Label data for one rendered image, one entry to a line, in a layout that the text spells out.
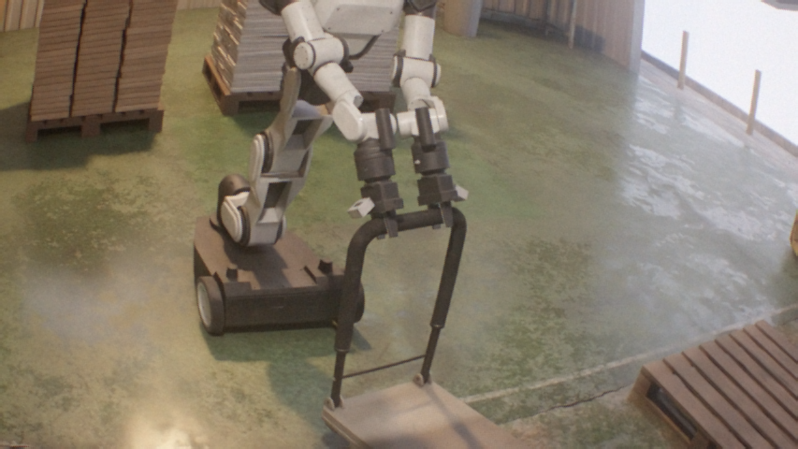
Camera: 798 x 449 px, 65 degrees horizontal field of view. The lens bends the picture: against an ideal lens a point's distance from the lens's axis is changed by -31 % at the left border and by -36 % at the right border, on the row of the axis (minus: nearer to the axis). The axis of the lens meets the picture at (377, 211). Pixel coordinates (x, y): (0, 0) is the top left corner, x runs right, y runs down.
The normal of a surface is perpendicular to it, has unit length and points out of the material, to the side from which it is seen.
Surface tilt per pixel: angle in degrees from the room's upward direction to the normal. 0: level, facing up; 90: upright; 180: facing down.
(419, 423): 0
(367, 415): 0
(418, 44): 67
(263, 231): 108
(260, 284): 0
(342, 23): 113
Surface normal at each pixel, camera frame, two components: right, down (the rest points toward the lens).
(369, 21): 0.30, 0.74
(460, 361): 0.15, -0.91
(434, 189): -0.79, 0.13
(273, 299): 0.45, 0.41
